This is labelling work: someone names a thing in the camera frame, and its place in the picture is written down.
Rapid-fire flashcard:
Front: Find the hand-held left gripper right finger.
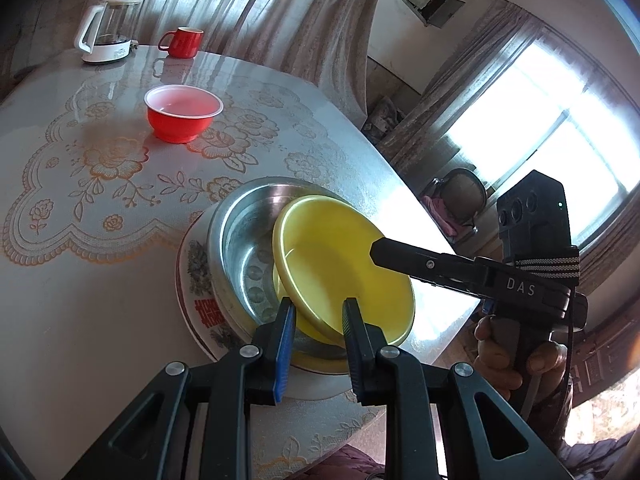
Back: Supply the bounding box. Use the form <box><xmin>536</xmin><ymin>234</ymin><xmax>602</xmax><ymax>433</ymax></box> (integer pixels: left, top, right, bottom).
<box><xmin>341</xmin><ymin>297</ymin><xmax>576</xmax><ymax>480</ymax></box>

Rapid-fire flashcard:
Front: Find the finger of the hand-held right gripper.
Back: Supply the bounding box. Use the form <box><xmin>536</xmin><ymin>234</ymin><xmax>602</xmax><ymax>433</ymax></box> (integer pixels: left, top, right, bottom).
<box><xmin>370</xmin><ymin>237</ymin><xmax>493</xmax><ymax>306</ymax></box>

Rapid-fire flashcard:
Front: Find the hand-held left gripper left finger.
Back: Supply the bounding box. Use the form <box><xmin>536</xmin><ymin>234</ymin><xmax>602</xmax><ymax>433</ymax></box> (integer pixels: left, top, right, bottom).
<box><xmin>65</xmin><ymin>296</ymin><xmax>297</xmax><ymax>480</ymax></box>

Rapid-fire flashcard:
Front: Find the yellow bowl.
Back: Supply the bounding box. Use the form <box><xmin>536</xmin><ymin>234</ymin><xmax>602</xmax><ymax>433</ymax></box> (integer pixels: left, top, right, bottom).
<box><xmin>271</xmin><ymin>195</ymin><xmax>416</xmax><ymax>348</ymax></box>

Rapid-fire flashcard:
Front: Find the white plate with red characters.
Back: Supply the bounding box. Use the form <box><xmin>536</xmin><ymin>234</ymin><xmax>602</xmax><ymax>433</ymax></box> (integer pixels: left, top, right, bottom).
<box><xmin>175</xmin><ymin>210</ymin><xmax>351</xmax><ymax>401</ymax></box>

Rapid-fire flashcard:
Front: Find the stainless steel bowl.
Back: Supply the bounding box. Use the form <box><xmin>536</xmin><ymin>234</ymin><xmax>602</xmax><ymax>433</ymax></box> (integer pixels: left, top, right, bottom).
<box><xmin>206</xmin><ymin>178</ymin><xmax>381</xmax><ymax>363</ymax></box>

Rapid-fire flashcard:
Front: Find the person's right forearm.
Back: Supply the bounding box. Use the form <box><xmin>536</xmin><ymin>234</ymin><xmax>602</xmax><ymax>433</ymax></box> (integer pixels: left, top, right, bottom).
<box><xmin>550</xmin><ymin>432</ymin><xmax>640</xmax><ymax>480</ymax></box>

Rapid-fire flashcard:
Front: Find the person's right hand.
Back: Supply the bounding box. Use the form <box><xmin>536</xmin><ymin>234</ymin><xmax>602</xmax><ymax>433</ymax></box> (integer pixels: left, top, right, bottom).
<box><xmin>472</xmin><ymin>312</ymin><xmax>571</xmax><ymax>403</ymax></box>

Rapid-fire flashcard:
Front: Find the dark mesh chair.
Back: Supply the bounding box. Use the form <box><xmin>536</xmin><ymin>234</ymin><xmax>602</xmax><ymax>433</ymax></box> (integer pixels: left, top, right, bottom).
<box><xmin>420</xmin><ymin>167</ymin><xmax>488</xmax><ymax>248</ymax></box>

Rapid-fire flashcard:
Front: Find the person's purple clothing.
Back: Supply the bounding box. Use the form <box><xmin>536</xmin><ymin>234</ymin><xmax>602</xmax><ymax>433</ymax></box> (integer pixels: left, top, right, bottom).
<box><xmin>295</xmin><ymin>447</ymin><xmax>391</xmax><ymax>480</ymax></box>

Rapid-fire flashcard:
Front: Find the grey printed sack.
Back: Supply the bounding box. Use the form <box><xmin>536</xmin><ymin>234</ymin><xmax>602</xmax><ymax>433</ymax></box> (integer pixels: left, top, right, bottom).
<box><xmin>365</xmin><ymin>95</ymin><xmax>407</xmax><ymax>137</ymax></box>

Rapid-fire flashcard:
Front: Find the bright side window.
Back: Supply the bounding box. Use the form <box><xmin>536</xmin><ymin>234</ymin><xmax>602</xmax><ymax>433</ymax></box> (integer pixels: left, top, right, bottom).
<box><xmin>445</xmin><ymin>40</ymin><xmax>631</xmax><ymax>251</ymax></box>

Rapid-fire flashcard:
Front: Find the narrow grey side curtain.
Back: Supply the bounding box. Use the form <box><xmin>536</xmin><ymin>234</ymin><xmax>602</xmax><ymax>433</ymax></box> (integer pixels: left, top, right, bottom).
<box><xmin>372</xmin><ymin>0</ymin><xmax>551</xmax><ymax>196</ymax></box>

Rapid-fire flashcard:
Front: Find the red bowl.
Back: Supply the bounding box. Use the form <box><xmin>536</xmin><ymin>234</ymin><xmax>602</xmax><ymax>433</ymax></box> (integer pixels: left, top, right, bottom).
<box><xmin>144</xmin><ymin>85</ymin><xmax>224</xmax><ymax>144</ymax></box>

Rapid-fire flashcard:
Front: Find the wide grey sheer curtain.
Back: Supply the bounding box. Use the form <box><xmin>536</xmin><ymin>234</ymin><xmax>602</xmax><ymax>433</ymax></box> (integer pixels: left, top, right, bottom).
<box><xmin>85</xmin><ymin>0</ymin><xmax>401</xmax><ymax>131</ymax></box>

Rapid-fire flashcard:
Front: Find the red mug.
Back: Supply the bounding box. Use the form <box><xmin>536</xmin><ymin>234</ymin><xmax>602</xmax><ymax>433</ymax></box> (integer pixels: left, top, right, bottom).
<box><xmin>158</xmin><ymin>26</ymin><xmax>204</xmax><ymax>59</ymax></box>

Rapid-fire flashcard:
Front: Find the white electric glass kettle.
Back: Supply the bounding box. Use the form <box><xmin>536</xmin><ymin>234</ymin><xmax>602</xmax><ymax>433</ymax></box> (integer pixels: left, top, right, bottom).
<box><xmin>75</xmin><ymin>0</ymin><xmax>142</xmax><ymax>65</ymax></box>

